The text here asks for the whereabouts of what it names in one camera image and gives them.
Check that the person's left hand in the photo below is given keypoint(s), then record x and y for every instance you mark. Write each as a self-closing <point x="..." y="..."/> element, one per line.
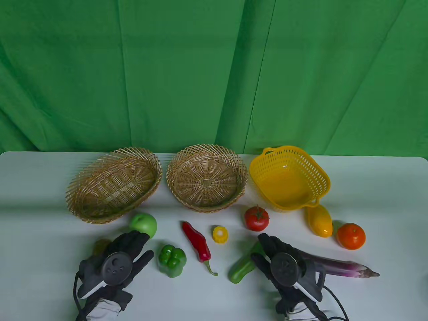
<point x="133" y="242"/>

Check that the person's right hand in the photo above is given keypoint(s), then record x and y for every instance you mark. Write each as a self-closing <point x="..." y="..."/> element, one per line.
<point x="274" y="245"/>

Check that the green apple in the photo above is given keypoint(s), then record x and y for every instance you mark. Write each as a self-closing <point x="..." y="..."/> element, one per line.
<point x="145" y="223"/>

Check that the red tomato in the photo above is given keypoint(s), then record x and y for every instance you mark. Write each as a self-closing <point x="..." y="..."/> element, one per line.
<point x="255" y="219"/>

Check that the brown kiwi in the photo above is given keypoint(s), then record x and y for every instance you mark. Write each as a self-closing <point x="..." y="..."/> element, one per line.
<point x="99" y="246"/>

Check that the long green pepper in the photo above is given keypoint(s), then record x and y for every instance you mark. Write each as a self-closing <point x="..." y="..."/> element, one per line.
<point x="240" y="271"/>

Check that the green bell pepper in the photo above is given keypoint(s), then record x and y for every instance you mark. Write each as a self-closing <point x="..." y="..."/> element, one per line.
<point x="172" y="260"/>

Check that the yellow mango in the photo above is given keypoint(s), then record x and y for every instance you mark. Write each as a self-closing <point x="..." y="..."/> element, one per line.
<point x="320" y="222"/>

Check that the yellow corn piece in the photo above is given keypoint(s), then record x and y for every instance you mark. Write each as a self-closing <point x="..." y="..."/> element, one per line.
<point x="220" y="234"/>

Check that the oval wicker basket container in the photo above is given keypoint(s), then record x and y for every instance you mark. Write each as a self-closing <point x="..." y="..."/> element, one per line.
<point x="113" y="187"/>

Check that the red chili pepper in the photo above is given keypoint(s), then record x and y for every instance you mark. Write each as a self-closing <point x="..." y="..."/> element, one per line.
<point x="197" y="240"/>

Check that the yellow plastic basket container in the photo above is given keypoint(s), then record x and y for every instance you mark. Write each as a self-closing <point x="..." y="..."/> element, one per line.
<point x="287" y="180"/>

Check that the purple eggplant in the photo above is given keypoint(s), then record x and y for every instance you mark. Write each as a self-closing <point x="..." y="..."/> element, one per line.
<point x="341" y="267"/>

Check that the orange fruit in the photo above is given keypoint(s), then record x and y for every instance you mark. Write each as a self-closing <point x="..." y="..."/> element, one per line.
<point x="351" y="236"/>

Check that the round wicker basket container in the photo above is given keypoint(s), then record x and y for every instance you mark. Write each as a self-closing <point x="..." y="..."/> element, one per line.
<point x="207" y="180"/>

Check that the person's right forearm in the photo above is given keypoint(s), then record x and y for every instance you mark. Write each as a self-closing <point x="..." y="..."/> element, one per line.
<point x="304" y="314"/>

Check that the person's left forearm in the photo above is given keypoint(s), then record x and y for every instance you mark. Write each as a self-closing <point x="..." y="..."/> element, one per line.
<point x="100" y="311"/>

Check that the black round right-hand tracker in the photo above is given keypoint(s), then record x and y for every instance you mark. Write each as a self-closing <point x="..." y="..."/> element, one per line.
<point x="286" y="269"/>

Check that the black round left-hand tracker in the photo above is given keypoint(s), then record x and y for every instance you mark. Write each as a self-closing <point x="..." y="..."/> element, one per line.
<point x="117" y="269"/>

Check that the green backdrop cloth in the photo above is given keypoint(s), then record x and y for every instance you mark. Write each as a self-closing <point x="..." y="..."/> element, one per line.
<point x="200" y="67"/>

